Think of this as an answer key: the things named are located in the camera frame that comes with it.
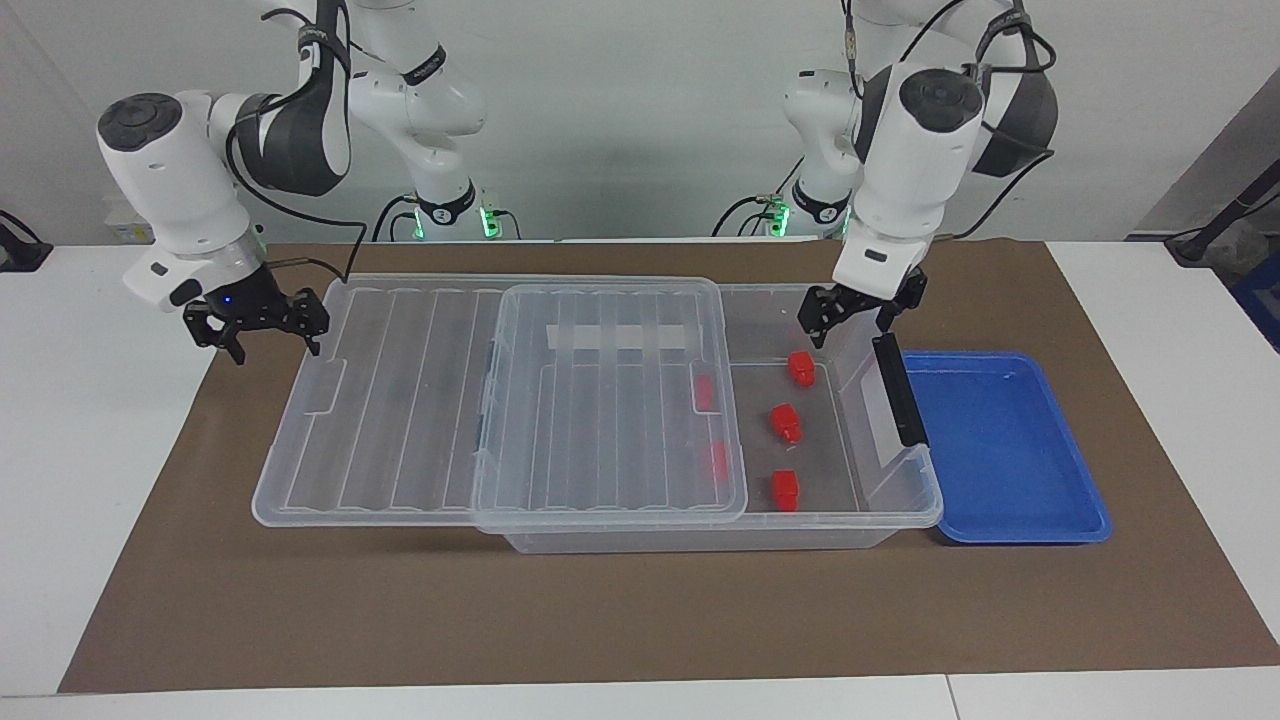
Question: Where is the clear ribbed plastic lid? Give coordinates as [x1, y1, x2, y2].
[250, 275, 751, 529]

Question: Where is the dark grey box latch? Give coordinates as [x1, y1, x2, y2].
[872, 333, 930, 449]

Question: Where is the clear plastic storage box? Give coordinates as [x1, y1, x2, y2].
[470, 282, 944, 554]

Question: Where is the blue plastic tray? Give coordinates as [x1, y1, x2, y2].
[900, 350, 1114, 546]

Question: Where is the white power strip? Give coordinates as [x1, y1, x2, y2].
[105, 195, 156, 244]

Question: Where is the black clamp stand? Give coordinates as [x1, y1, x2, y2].
[0, 210, 53, 273]

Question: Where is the brown table mat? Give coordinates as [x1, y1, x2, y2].
[58, 238, 1280, 694]

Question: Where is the black tripod stand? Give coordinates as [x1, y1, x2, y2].
[1165, 160, 1280, 266]

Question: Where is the blue crate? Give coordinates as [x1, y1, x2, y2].
[1228, 250, 1280, 353]

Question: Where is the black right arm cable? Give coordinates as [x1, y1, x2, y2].
[225, 5, 368, 286]

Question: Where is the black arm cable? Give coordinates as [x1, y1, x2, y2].
[845, 0, 1059, 241]
[225, 5, 368, 286]

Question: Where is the black right base cable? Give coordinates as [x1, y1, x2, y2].
[372, 195, 421, 243]

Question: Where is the black base cable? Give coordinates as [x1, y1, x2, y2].
[712, 150, 806, 239]
[372, 195, 421, 243]

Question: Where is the black left base cable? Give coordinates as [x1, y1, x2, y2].
[712, 150, 806, 239]

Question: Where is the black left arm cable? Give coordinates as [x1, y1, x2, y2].
[845, 0, 1059, 241]

